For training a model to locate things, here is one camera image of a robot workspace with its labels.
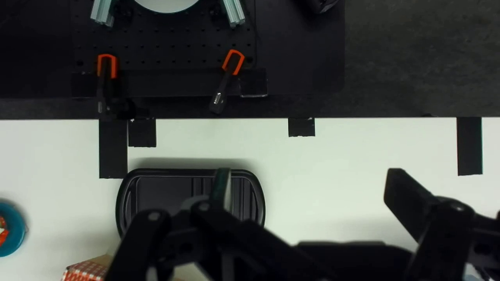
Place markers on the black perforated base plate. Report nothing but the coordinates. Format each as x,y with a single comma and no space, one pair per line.
166,47

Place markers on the blue round plate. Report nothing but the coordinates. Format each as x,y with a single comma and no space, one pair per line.
16,228

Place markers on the orange checkered basket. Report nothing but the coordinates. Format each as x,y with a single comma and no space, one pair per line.
87,271

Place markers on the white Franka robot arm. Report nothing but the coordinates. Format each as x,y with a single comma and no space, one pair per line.
166,5

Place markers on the long black tape strip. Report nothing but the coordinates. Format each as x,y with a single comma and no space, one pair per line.
469,146
112,150

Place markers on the orange black clamp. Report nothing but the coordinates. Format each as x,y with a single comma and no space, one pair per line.
226,65
100,65

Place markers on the grey aluminium bracket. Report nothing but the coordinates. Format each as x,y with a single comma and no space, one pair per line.
233,11
101,11

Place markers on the black plastic tray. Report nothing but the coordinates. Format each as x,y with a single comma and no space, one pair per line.
156,189

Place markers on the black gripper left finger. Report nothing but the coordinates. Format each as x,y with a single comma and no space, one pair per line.
234,239

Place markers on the short black tape strip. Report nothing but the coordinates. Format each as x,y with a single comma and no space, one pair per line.
141,133
301,127

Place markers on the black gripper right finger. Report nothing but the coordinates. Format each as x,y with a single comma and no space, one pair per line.
442,228

